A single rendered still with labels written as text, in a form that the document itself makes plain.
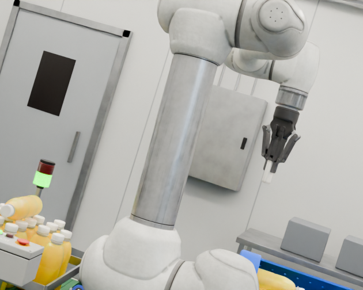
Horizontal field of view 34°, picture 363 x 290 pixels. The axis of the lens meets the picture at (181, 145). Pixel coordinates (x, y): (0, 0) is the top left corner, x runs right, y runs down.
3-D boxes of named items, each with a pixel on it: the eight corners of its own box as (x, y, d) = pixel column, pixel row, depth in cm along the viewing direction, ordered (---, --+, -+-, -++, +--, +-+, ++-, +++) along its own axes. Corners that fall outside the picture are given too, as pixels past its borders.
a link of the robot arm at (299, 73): (312, 96, 186) (271, 86, 189) (326, 48, 185) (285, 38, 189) (309, 92, 175) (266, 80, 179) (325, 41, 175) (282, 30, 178)
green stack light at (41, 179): (45, 187, 232) (48, 175, 232) (30, 182, 233) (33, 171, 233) (50, 186, 239) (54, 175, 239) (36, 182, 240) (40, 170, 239)
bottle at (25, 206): (45, 212, 203) (22, 217, 184) (26, 218, 204) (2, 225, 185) (38, 191, 203) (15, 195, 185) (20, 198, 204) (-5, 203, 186)
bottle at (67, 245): (43, 285, 200) (59, 232, 200) (61, 292, 199) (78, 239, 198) (33, 289, 193) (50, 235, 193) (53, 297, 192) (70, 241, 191)
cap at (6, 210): (16, 214, 185) (13, 214, 183) (4, 218, 185) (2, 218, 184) (12, 202, 185) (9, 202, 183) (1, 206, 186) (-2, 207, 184)
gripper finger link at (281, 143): (287, 128, 184) (291, 129, 183) (277, 163, 184) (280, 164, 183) (280, 125, 181) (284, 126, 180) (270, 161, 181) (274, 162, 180)
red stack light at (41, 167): (49, 175, 232) (52, 166, 232) (33, 170, 233) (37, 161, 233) (54, 175, 239) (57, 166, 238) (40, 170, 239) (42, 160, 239)
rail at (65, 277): (44, 296, 177) (47, 286, 177) (42, 294, 177) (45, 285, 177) (84, 268, 217) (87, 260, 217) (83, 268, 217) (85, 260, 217)
